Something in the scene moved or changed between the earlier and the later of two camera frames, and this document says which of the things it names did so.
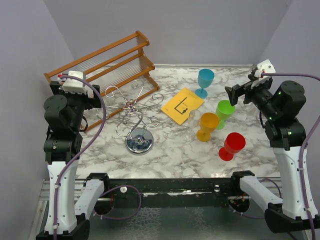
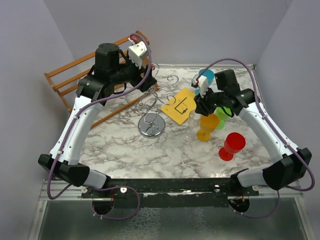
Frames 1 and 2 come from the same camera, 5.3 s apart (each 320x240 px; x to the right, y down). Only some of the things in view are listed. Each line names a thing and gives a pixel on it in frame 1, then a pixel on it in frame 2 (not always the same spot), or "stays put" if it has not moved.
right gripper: (236, 90) to (201, 106)
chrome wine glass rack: (140, 140) to (151, 124)
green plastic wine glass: (224, 110) stays put
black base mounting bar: (169, 192) stays put
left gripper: (91, 101) to (139, 79)
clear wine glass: (193, 122) stays put
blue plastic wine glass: (205, 78) stays put
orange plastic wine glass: (209, 121) stays put
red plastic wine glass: (234, 143) stays put
